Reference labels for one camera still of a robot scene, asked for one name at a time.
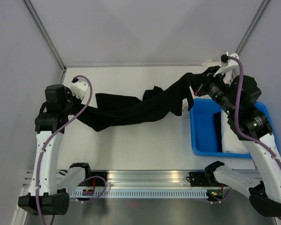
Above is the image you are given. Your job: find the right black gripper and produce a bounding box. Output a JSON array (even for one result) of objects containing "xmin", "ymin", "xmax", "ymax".
[{"xmin": 185, "ymin": 65, "xmax": 236, "ymax": 115}]

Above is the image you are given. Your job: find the black t-shirt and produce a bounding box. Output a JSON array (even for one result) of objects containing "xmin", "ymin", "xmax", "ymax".
[
  {"xmin": 213, "ymin": 112, "xmax": 222, "ymax": 152},
  {"xmin": 76, "ymin": 72, "xmax": 216, "ymax": 132}
]

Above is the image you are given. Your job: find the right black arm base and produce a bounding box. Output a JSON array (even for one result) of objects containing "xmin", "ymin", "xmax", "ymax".
[{"xmin": 188, "ymin": 171, "xmax": 222, "ymax": 187}]

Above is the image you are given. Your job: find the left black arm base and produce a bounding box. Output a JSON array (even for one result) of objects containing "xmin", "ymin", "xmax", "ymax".
[{"xmin": 82, "ymin": 171, "xmax": 107, "ymax": 187}]

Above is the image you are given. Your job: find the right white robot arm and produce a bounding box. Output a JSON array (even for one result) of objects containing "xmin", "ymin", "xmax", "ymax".
[{"xmin": 190, "ymin": 67, "xmax": 281, "ymax": 218}]

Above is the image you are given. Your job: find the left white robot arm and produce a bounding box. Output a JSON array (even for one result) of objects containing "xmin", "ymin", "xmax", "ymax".
[{"xmin": 18, "ymin": 81, "xmax": 93, "ymax": 216}]

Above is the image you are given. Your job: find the crumpled cream t-shirt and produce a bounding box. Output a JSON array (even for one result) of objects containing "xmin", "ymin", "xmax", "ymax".
[{"xmin": 177, "ymin": 58, "xmax": 234, "ymax": 113}]

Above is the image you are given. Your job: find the rolled black t-shirt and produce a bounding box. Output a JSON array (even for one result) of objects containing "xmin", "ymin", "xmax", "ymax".
[{"xmin": 213, "ymin": 112, "xmax": 222, "ymax": 152}]

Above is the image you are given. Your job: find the blue plastic bin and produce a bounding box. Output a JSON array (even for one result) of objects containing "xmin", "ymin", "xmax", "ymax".
[{"xmin": 189, "ymin": 97, "xmax": 270, "ymax": 159}]

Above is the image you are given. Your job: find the rolled white t-shirt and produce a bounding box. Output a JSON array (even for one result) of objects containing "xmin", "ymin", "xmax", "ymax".
[{"xmin": 221, "ymin": 110, "xmax": 249, "ymax": 154}]

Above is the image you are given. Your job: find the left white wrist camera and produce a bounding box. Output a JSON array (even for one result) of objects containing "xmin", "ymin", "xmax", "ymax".
[{"xmin": 70, "ymin": 78, "xmax": 89, "ymax": 101}]

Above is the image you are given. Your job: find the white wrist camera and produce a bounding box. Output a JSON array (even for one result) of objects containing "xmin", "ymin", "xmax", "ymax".
[
  {"xmin": 214, "ymin": 51, "xmax": 239, "ymax": 77},
  {"xmin": 70, "ymin": 78, "xmax": 89, "ymax": 101}
]

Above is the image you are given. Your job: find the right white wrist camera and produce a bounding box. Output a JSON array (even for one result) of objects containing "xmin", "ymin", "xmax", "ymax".
[{"xmin": 214, "ymin": 51, "xmax": 239, "ymax": 77}]

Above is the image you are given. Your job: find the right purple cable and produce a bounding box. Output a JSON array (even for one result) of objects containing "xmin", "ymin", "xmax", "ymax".
[{"xmin": 201, "ymin": 56, "xmax": 281, "ymax": 225}]

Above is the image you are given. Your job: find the aluminium mounting rail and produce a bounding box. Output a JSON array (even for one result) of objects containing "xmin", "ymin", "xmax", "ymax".
[{"xmin": 23, "ymin": 169, "xmax": 278, "ymax": 189}]

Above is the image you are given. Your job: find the slotted white cable duct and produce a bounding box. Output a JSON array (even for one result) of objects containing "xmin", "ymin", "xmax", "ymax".
[{"xmin": 70, "ymin": 189, "xmax": 210, "ymax": 199}]

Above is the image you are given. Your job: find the right aluminium frame post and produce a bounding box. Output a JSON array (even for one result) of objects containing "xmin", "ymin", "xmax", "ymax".
[{"xmin": 236, "ymin": 0, "xmax": 272, "ymax": 55}]

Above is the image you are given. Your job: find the aluminium frame post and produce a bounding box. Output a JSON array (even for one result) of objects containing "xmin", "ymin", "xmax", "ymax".
[
  {"xmin": 22, "ymin": 0, "xmax": 66, "ymax": 72},
  {"xmin": 236, "ymin": 0, "xmax": 272, "ymax": 55}
]

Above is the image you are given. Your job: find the left aluminium frame post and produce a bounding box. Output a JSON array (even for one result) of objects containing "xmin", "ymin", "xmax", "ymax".
[{"xmin": 22, "ymin": 0, "xmax": 66, "ymax": 72}]

